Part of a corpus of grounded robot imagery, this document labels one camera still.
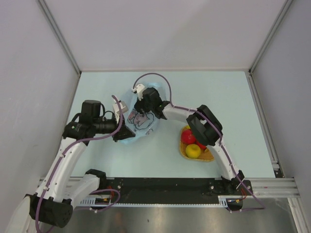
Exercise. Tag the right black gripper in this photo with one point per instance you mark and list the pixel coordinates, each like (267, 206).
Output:
(139, 104)

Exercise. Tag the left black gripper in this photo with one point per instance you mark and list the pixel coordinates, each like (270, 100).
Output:
(124, 132)

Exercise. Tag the light blue plastic bag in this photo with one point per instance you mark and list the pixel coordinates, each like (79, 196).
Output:
(140, 124)

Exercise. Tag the red fake fruit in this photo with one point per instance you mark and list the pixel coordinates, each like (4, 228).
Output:
(187, 137)

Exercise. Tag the yellow green fake apple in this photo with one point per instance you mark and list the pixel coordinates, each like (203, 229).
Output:
(193, 151)

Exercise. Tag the pink fake peach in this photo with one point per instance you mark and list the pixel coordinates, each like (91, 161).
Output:
(203, 147)

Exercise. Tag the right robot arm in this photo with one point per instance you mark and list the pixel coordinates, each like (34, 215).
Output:
(205, 127)

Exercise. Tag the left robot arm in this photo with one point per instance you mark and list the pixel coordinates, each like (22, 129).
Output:
(52, 203)

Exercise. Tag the woven bamboo tray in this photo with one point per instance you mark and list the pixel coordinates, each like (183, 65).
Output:
(205, 155)

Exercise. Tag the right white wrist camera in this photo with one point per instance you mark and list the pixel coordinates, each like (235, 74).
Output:
(139, 89)

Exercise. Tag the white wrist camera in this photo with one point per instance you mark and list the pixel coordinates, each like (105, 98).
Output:
(139, 89)
(117, 107)

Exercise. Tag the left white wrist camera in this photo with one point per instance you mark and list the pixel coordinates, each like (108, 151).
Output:
(117, 107)

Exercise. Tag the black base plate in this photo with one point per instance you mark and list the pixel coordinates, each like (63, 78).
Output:
(171, 191)

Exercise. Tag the white slotted cable duct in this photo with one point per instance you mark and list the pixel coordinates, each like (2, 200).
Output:
(101, 201)

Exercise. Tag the aluminium frame rail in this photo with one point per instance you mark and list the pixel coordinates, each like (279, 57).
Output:
(260, 187)

